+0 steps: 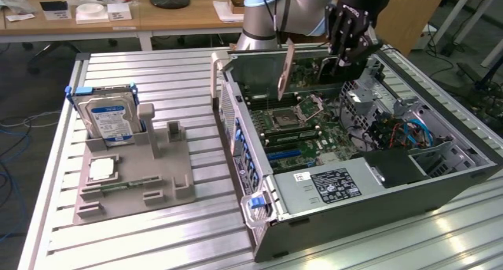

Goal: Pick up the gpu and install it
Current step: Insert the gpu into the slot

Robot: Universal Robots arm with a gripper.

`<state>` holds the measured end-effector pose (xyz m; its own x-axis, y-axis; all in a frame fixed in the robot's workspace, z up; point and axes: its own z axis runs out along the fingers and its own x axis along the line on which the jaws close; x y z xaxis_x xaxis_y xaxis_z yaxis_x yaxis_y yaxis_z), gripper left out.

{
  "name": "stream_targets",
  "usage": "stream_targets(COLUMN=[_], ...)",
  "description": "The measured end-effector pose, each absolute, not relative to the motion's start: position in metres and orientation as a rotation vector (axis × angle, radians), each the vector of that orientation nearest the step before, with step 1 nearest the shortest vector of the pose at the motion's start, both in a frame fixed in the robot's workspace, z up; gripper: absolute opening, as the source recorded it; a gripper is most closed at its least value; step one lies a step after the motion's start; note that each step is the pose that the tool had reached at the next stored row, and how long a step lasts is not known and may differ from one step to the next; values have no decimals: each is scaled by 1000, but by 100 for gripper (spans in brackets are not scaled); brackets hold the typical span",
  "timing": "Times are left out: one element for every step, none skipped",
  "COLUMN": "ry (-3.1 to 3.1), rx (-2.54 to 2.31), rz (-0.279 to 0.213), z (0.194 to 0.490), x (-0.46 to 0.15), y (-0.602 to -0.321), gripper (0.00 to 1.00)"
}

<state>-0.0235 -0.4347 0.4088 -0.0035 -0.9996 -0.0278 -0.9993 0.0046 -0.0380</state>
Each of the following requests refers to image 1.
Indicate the graphics card with black cooler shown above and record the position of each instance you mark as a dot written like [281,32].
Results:
[306,69]

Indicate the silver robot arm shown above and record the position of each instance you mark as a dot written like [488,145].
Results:
[259,22]

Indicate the wooden cabinet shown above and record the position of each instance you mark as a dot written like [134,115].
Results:
[417,16]

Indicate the metal disk bay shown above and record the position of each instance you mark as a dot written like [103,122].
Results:
[360,102]

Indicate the metal socket cover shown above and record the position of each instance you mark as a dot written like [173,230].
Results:
[310,106]

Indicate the black RAM slot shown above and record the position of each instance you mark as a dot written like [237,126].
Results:
[263,98]
[263,105]

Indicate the CPU socket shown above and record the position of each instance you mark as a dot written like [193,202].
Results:
[283,119]

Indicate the cardboard box with papers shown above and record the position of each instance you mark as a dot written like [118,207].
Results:
[230,10]

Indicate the green motherboard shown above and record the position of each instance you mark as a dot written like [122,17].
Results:
[326,140]

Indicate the RAM stick with black chips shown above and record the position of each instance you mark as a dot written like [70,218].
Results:
[291,136]

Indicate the blue expansion slot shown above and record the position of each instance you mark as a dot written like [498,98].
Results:
[283,155]

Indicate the wooden desk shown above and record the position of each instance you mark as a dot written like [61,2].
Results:
[177,19]

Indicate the grey power supply unit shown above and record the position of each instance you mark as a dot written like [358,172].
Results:
[334,187]

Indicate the plain white box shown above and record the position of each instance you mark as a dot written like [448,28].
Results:
[119,12]

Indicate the blue case latch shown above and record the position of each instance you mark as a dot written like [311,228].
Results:
[259,201]

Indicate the open black PC case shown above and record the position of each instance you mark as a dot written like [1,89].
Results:
[354,223]

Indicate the grey plastic parts rack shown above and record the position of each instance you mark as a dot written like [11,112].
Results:
[165,169]

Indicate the hard disk with blue carrier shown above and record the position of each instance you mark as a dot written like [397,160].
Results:
[109,119]

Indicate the white box with black top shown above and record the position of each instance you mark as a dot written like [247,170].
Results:
[55,10]

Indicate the green RAM stick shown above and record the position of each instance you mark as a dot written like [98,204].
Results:
[122,186]

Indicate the silver CPU chip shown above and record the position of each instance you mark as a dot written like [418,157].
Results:
[102,169]

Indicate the black office chair base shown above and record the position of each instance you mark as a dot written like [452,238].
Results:
[47,53]

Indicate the white paper card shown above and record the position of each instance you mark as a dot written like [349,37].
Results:
[19,17]

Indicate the clear plastic bag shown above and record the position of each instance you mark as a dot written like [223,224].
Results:
[15,3]

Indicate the white table frame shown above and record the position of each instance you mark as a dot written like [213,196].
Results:
[492,55]

